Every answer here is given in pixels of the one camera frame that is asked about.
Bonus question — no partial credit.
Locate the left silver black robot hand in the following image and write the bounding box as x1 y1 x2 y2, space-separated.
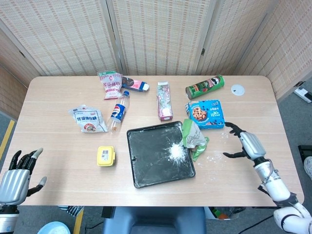
0 147 47 206

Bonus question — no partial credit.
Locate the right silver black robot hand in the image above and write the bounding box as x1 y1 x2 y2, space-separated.
223 121 267 166

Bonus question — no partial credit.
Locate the green white corn starch bag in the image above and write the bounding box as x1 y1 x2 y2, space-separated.
181 118 210 162

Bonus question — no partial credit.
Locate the white powder pile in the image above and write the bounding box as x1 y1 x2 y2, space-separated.
163 142 190 163

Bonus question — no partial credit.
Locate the white sugar bag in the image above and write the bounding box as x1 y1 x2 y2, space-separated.
67 104 109 134

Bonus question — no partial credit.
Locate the black square baking tray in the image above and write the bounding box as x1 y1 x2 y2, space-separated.
126 121 196 189

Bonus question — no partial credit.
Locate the pink white flour bag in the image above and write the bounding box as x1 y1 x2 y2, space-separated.
97 70 123 100

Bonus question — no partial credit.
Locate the black floor box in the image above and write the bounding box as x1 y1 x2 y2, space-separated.
297 145 312 159

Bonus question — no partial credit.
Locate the blue cookie box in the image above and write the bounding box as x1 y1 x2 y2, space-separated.
184 99 226 130

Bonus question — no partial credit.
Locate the light blue round object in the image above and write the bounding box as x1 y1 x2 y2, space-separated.
37 221 70 234

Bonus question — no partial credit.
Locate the white round table grommet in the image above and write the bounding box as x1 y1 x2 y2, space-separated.
231 83 246 96

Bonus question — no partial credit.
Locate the white shoe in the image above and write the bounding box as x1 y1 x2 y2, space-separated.
303 156 312 178

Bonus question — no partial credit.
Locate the black white striped cloth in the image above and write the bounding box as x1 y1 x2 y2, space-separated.
58 206 85 217

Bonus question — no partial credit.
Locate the white bin with colourful items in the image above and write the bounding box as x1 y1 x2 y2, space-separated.
204 206 247 220

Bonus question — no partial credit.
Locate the white device on floor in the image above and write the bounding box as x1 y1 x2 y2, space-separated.
293 80 312 103

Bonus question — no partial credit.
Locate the green Pringles can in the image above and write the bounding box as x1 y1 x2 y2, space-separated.
185 74 225 100

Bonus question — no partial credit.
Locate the bamboo folding screen panel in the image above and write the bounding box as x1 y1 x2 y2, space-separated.
0 64 28 120
106 0 217 76
0 0 125 77
234 0 312 100
196 0 278 76
0 19 47 88

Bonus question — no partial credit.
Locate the yellow lid green container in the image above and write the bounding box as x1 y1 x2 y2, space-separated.
97 145 116 167

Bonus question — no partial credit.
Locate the black box under table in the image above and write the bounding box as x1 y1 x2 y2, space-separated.
101 206 116 219

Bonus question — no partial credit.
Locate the pink floral carton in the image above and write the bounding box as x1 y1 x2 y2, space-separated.
156 81 174 122

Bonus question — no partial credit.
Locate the grey blue chair seat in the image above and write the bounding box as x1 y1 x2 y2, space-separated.
101 206 207 234

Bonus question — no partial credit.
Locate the Pepsi plastic bottle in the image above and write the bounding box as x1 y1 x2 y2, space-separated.
107 90 131 134

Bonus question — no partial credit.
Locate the blue pink small carton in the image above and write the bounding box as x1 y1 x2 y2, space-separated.
121 76 151 93

